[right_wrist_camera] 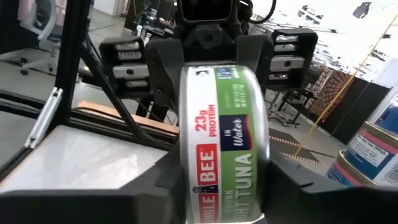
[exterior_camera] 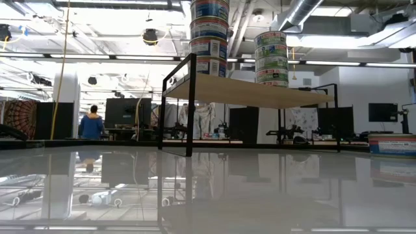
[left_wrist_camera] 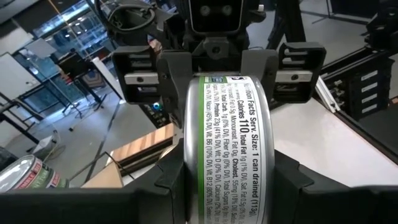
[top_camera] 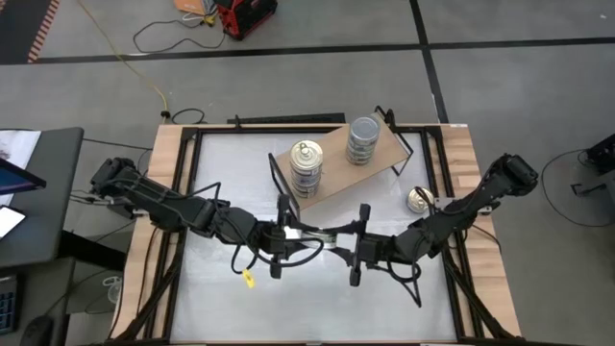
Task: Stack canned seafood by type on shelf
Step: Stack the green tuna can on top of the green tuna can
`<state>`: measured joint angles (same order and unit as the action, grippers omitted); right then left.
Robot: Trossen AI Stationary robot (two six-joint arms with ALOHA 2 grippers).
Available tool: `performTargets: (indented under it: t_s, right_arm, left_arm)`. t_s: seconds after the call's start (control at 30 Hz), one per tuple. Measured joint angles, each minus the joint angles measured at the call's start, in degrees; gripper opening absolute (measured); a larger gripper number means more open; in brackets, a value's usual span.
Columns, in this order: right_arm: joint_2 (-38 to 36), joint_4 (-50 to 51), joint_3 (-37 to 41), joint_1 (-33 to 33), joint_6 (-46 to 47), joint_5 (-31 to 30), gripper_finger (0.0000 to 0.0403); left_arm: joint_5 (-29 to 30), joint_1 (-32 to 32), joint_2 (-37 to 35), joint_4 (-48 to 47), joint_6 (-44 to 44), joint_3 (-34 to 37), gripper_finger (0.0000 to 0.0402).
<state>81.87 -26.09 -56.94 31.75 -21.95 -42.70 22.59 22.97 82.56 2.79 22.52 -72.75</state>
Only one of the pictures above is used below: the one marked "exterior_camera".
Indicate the background wooden workbench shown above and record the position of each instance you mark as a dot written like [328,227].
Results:
[211,141]

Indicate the black partition panel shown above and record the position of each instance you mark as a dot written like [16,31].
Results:
[243,125]
[44,120]
[346,122]

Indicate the large black monitor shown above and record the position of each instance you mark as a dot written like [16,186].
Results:
[123,112]

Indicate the round white ceiling fixture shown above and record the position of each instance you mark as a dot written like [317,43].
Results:
[258,16]

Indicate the person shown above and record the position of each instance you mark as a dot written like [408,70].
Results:
[92,125]

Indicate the round black ceiling speaker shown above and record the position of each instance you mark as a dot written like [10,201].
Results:
[92,80]

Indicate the long linear ceiling light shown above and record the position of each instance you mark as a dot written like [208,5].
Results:
[331,63]
[81,56]

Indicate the blue and red box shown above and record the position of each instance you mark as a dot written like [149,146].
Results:
[393,146]

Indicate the red patterned tapestry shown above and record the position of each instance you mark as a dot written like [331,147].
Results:
[19,118]

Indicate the black ceiling device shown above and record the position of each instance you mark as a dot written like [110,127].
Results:
[4,32]

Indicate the wooden shelf black metal frame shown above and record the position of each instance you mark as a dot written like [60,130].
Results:
[247,92]

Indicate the black ceiling dome camera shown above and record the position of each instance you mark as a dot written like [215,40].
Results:
[150,36]

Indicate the spiral silver ventilation duct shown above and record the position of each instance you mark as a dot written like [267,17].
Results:
[300,11]

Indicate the black aluminium table frame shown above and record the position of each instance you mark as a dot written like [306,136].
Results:
[65,143]

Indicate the black wall television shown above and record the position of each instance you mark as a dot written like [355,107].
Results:
[383,112]

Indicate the black camera stand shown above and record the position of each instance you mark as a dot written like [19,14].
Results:
[405,120]

